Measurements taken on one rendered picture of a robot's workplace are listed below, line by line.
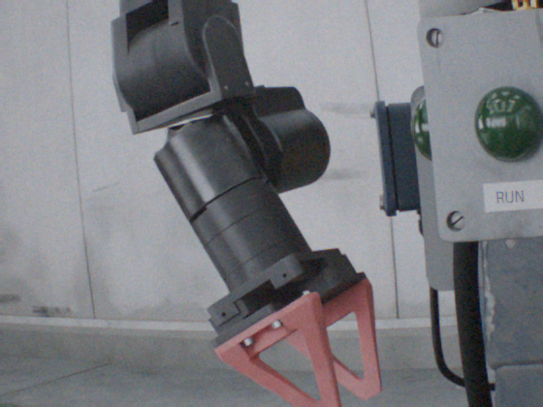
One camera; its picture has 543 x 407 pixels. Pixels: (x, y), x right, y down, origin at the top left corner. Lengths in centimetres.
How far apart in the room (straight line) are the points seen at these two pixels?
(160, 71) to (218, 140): 6
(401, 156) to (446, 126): 50
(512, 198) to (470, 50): 6
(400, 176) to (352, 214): 539
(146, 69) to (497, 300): 33
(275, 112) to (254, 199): 9
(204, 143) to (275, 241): 7
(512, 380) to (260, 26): 608
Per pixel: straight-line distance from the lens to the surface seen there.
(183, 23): 76
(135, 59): 79
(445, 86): 48
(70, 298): 751
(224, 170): 76
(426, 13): 100
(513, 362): 53
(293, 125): 83
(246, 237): 75
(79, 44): 731
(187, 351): 698
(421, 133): 49
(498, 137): 46
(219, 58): 77
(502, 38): 47
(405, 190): 98
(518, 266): 52
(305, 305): 70
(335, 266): 78
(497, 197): 47
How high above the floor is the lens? 129
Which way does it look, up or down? 3 degrees down
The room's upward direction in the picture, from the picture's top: 6 degrees counter-clockwise
